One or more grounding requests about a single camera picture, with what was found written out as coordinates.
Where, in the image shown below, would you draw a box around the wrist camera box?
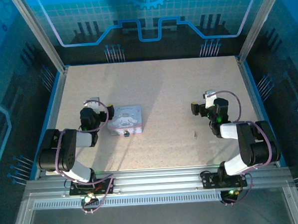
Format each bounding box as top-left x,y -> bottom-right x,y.
83,96 -> 102,115
203,89 -> 218,109

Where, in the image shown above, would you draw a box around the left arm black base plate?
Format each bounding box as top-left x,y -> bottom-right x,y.
68,177 -> 116,197

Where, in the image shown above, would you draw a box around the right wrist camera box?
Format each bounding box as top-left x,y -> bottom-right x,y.
203,89 -> 218,109

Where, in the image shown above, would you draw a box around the aluminium frame post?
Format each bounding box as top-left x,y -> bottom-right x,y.
234,0 -> 288,63
10,0 -> 69,75

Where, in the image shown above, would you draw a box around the slotted grey cable duct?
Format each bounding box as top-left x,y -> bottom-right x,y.
32,191 -> 226,212

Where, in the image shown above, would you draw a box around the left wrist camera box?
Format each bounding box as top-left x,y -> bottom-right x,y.
83,96 -> 102,115

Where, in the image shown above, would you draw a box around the aluminium side rail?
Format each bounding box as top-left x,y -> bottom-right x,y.
28,67 -> 74,181
236,55 -> 280,168

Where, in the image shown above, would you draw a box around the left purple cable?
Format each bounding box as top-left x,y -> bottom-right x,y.
52,98 -> 117,215

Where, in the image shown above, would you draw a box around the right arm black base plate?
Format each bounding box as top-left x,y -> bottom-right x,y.
200,168 -> 248,190

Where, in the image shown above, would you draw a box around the purple cable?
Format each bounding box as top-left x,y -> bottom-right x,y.
52,98 -> 117,215
204,87 -> 276,206

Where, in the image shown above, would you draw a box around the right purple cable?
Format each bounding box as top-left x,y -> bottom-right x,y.
204,87 -> 276,206

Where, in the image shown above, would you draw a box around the small lit circuit board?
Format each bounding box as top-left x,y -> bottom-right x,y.
80,193 -> 98,206
221,188 -> 241,202

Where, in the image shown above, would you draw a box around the aluminium front rail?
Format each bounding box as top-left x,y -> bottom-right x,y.
21,161 -> 294,202

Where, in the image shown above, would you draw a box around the pale patterned pouch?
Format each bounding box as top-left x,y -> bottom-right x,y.
106,104 -> 144,137

